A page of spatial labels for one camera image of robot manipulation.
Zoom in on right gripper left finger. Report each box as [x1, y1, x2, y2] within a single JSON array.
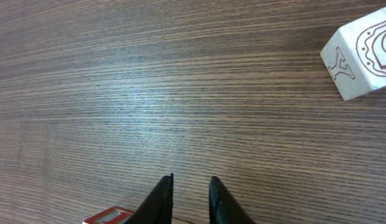
[[125, 173, 174, 224]]

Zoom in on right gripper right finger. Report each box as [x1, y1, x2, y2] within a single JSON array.
[[209, 176, 255, 224]]

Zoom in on red I letter block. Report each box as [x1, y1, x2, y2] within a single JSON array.
[[82, 206, 133, 224]]

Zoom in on white Y letter block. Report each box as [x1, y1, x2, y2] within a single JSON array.
[[320, 7, 386, 101]]

